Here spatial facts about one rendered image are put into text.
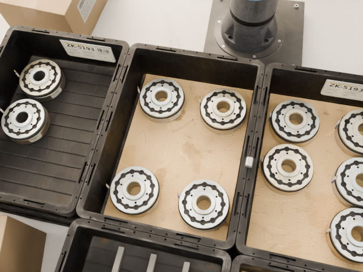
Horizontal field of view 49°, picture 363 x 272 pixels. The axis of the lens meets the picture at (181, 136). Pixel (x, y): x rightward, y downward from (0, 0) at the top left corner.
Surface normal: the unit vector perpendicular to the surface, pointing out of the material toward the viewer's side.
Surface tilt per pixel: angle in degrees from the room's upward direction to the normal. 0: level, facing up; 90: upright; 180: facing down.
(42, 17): 90
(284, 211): 0
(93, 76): 0
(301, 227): 0
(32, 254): 90
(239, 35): 69
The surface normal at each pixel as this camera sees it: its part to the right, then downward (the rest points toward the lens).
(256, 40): 0.10, 0.71
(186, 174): -0.07, -0.40
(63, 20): -0.29, 0.88
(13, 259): 1.00, -0.01
